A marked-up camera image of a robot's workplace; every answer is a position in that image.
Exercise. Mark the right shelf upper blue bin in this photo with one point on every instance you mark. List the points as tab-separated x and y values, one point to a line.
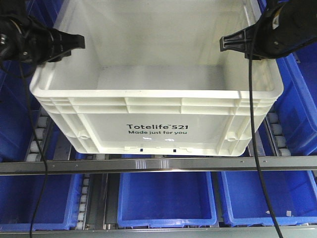
297	106

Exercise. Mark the right shelf left roller track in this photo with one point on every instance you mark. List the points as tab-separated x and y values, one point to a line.
37	145

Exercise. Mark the shelf blue bin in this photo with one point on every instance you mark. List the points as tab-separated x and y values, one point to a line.
293	196
56	209
297	106
166	200

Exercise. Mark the right shelf blue bin middle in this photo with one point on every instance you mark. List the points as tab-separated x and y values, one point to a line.
166	200

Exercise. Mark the shelf roller track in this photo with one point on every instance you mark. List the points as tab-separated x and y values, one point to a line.
37	145
276	138
83	206

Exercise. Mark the white Totelife plastic tote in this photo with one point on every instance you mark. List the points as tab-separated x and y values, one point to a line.
152	79

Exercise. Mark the right shelf lower roller track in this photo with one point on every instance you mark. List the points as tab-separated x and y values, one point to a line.
83	206

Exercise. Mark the right shelf blue bin left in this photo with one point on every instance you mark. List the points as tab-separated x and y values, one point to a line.
56	209

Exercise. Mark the right shelf upper left bin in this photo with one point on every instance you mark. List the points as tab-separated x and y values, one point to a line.
15	127

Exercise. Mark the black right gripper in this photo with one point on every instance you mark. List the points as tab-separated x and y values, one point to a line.
286	26

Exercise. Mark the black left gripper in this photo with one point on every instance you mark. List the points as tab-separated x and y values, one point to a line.
29	41

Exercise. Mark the right shelf front rail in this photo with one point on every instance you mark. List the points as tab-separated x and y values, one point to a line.
201	164

